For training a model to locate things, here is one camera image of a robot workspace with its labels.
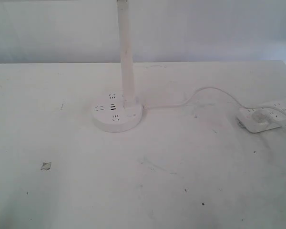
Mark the torn tape scrap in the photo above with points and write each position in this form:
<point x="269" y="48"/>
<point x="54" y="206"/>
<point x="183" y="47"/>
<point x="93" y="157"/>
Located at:
<point x="46" y="166"/>

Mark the white power strip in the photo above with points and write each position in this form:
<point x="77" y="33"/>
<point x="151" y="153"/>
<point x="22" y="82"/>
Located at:
<point x="275" y="111"/>

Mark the white desk lamp with sockets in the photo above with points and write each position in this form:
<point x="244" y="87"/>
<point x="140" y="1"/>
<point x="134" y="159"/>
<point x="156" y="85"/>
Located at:
<point x="116" y="111"/>

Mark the white round plug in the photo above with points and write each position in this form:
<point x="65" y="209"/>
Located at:
<point x="259" y="117"/>

